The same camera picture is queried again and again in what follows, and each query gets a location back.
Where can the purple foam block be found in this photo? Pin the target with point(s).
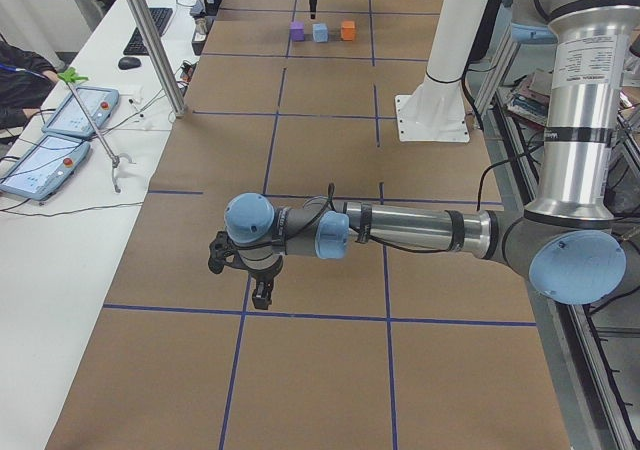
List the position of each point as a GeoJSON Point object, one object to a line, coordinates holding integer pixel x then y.
{"type": "Point", "coordinates": [297, 31]}

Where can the light blue foam block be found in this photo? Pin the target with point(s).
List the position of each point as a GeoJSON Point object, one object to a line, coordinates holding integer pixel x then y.
{"type": "Point", "coordinates": [320, 33]}

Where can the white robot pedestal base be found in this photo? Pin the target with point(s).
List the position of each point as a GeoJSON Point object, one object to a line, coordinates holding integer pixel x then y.
{"type": "Point", "coordinates": [435, 111]}

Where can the green handled reacher grabber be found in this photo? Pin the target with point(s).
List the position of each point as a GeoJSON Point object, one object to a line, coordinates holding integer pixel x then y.
{"type": "Point", "coordinates": [70, 77]}

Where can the seated person dark clothing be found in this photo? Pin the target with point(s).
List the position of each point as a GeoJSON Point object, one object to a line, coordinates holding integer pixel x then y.
{"type": "Point", "coordinates": [27, 78]}

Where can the orange foam block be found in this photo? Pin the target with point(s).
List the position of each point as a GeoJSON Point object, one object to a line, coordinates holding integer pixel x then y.
{"type": "Point", "coordinates": [348, 30]}

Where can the white side table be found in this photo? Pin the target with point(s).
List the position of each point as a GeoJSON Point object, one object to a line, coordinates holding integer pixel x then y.
{"type": "Point", "coordinates": [59, 255]}

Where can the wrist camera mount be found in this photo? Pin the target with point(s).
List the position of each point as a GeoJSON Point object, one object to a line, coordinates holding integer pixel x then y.
{"type": "Point", "coordinates": [223, 253]}

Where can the lower teach pendant tablet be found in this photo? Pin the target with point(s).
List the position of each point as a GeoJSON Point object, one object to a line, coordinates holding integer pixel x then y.
{"type": "Point", "coordinates": [45, 167]}

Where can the stack of books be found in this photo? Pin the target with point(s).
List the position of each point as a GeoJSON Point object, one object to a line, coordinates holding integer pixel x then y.
{"type": "Point", "coordinates": [530, 98]}

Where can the black computer mouse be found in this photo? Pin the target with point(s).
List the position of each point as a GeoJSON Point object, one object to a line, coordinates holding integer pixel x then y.
{"type": "Point", "coordinates": [129, 63]}

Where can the aluminium frame rack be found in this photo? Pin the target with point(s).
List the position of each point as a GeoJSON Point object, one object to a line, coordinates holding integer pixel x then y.
{"type": "Point", "coordinates": [562, 242]}

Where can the aluminium frame post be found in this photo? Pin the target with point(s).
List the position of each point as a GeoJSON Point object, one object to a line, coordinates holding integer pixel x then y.
{"type": "Point", "coordinates": [157, 54]}

